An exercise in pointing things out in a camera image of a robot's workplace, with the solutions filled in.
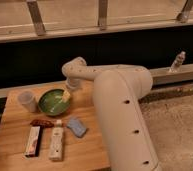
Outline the right metal railing post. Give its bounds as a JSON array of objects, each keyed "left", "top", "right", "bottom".
[{"left": 176, "top": 0, "right": 193, "bottom": 23}]

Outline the blue sponge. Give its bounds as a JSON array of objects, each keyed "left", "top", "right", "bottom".
[{"left": 67, "top": 117, "right": 87, "bottom": 138}]

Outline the dark red snack bar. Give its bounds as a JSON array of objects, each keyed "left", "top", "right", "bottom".
[{"left": 30, "top": 119, "right": 54, "bottom": 128}]

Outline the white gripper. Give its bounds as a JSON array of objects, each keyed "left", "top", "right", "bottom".
[{"left": 62, "top": 78, "right": 81, "bottom": 102}]

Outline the middle metal railing post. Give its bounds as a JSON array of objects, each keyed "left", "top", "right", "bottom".
[{"left": 98, "top": 0, "right": 108, "bottom": 30}]

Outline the metal railing post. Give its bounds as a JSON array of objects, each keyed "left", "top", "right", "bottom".
[
  {"left": 26, "top": 0, "right": 46, "bottom": 36},
  {"left": 176, "top": 0, "right": 193, "bottom": 23},
  {"left": 98, "top": 0, "right": 108, "bottom": 30}
]

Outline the white and red box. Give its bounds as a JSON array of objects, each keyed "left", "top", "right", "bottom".
[{"left": 25, "top": 126, "right": 42, "bottom": 157}]

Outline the translucent plastic cup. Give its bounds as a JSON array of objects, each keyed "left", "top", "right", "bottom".
[{"left": 17, "top": 91, "right": 37, "bottom": 113}]

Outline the white remote control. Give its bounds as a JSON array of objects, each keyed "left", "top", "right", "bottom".
[{"left": 49, "top": 119, "right": 64, "bottom": 161}]

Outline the left metal railing post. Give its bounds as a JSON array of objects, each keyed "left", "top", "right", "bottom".
[{"left": 26, "top": 0, "right": 46, "bottom": 36}]

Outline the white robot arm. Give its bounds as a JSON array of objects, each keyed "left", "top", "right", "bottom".
[{"left": 62, "top": 57, "right": 162, "bottom": 171}]

